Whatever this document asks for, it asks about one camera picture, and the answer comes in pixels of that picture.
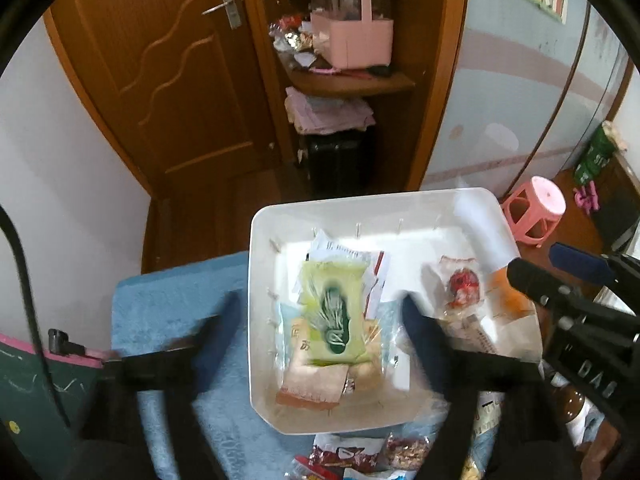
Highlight pink basket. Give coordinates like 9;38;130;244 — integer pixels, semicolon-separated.
309;0;395;71

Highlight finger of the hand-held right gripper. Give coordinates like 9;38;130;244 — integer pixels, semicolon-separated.
549;241;640;287
506;256;593;317

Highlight clear brown printed snack packet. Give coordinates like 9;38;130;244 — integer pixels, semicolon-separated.
440;310;538;361

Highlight pile of small trinkets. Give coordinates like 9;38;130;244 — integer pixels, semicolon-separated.
270;14;321;68

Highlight brown round knob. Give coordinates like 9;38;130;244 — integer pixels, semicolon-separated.
550;372;603;446

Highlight white plastic storage bin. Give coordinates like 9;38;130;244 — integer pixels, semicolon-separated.
248;187;545;436

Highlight clear bag with red candy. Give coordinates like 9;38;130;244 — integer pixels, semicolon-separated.
425;255;488;321

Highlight yellow puffed snack packet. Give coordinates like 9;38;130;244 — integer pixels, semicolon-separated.
460;452;488;480

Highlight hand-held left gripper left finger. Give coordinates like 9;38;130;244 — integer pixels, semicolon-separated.
75;292;244;480

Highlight dark red snack packet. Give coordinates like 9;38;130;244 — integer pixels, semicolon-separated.
285;455;326;480

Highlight white and red snack packet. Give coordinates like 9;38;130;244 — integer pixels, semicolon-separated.
306;230;391;321

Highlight pink plastic stool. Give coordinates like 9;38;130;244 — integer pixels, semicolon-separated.
501;176;567;250

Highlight blue towel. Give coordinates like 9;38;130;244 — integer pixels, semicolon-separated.
111;251;501;480

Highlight black suitcase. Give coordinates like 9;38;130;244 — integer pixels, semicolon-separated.
299;127;376;198

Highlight clear nut packet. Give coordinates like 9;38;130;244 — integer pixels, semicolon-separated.
382;437;431;471

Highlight metal door handle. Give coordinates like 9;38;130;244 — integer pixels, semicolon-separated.
201;0;244;29

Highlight green chalkboard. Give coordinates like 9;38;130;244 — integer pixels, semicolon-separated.
0;332;108;461

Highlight pink toy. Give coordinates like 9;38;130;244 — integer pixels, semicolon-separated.
572;187;603;215

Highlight blue snack packet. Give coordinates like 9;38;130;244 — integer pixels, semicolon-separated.
345;469;416;480

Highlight beige wafer packet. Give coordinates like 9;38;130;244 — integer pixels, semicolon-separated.
276;362;351;411

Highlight clear cream biscuit packet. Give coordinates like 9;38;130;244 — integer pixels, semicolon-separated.
274;302;401;396

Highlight orange and white snack bar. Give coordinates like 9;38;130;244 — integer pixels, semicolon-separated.
482;267;538;321

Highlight black clamp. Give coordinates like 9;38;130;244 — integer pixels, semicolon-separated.
47;328;108;361

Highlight black cable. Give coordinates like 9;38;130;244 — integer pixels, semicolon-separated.
0;204;71;428

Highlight pale green snack packet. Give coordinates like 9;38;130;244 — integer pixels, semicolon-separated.
299;259;382;367

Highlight stack of pink cloth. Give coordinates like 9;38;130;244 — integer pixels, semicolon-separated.
284;86;376;136

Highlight pale floral wardrobe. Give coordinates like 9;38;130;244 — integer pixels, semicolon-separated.
420;0;636;193

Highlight wooden corner shelf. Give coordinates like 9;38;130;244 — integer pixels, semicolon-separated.
247;0;471;198

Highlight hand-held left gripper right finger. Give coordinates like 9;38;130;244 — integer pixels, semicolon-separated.
399;296;576;480

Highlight brown wooden door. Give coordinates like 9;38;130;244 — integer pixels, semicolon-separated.
42;0;281;201

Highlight brown and white snack packet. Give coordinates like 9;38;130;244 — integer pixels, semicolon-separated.
309;434;383;473

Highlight green bag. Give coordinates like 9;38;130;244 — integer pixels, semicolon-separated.
572;121;628;186

